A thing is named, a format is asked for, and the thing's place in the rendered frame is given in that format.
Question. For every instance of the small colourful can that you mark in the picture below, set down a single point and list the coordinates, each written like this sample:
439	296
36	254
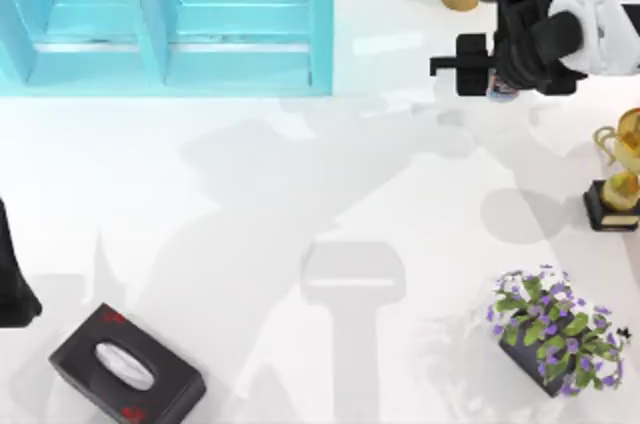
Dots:
501	90

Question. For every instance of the gold trophy with black base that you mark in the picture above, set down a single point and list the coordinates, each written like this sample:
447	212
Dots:
617	179

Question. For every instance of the light blue rack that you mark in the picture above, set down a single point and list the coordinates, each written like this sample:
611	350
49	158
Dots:
240	19

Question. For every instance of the purple flower plant black pot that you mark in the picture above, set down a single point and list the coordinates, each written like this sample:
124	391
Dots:
550	334

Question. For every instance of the black tissue box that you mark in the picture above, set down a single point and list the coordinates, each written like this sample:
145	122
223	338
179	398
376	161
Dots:
125	369

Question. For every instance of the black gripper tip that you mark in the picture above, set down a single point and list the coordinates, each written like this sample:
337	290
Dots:
12	284

